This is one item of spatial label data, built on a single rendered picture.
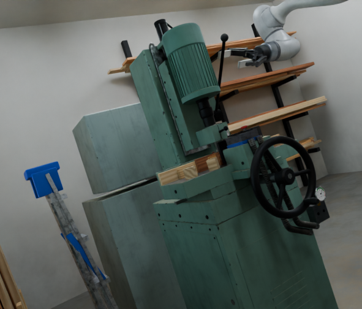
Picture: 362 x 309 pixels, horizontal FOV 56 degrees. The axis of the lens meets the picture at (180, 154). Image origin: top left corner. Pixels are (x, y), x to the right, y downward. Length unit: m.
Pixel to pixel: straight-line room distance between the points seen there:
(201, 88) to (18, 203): 2.49
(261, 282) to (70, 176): 2.56
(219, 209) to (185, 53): 0.65
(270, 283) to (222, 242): 0.27
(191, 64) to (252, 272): 0.86
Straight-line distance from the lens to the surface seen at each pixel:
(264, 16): 1.76
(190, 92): 1.43
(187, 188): 1.21
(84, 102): 3.75
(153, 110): 1.69
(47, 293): 3.63
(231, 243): 1.31
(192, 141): 1.53
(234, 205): 1.31
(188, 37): 1.47
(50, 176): 1.79
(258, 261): 1.38
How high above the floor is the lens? 1.00
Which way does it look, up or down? level
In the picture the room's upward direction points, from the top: 18 degrees counter-clockwise
